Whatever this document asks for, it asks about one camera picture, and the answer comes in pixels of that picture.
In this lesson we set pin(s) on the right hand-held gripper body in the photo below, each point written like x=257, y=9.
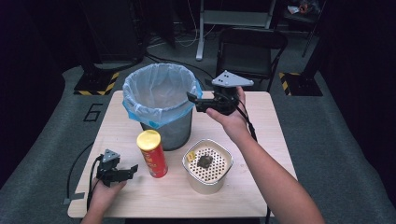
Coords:
x=229, y=99

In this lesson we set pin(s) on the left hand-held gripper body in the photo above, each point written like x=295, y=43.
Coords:
x=109, y=169

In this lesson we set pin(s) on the red chip can yellow lid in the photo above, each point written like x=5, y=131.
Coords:
x=155, y=161

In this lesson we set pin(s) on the grey metal trash bin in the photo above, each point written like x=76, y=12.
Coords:
x=177, y=132

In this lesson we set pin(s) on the blue plastic bin bag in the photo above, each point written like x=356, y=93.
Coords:
x=155, y=90

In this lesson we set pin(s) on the dark lump of waste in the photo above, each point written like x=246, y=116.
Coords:
x=205, y=161

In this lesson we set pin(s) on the cream container with perforated tray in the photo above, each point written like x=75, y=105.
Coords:
x=205, y=185

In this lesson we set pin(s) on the person's right hand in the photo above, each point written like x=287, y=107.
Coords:
x=233, y=124

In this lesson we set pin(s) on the person's left hand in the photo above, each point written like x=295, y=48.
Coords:
x=104, y=196

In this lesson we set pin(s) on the grey tape strip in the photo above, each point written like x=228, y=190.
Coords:
x=74, y=198

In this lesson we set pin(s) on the small yellow scrap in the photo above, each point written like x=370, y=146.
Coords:
x=190, y=156

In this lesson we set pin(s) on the black folding chair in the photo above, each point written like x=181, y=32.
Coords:
x=249, y=53

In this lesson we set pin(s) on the black yellow striped base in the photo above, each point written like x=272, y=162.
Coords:
x=96, y=84
x=300, y=84

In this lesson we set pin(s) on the black cabinet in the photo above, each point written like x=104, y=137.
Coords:
x=115, y=31

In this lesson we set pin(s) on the black metal stand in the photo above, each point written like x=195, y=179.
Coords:
x=306, y=21

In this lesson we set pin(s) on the white desk frame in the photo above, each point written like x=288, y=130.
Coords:
x=233, y=18

